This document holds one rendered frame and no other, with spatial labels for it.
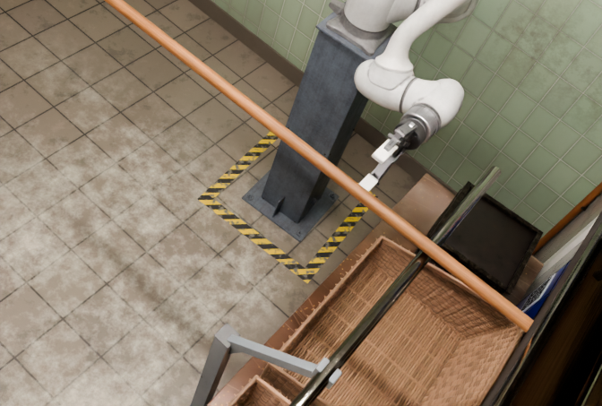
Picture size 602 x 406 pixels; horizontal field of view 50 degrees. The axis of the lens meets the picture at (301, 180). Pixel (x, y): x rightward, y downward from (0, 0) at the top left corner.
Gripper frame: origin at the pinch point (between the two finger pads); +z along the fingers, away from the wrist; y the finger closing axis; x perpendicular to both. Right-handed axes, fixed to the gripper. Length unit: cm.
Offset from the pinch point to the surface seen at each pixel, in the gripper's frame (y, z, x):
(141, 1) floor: 118, -100, 171
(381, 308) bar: 1.6, 25.0, -20.8
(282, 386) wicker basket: 52, 32, -14
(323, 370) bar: 1.8, 43.5, -19.7
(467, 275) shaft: -1.5, 6.9, -30.5
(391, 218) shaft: -1.3, 7.1, -10.6
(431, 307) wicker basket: 58, -22, -33
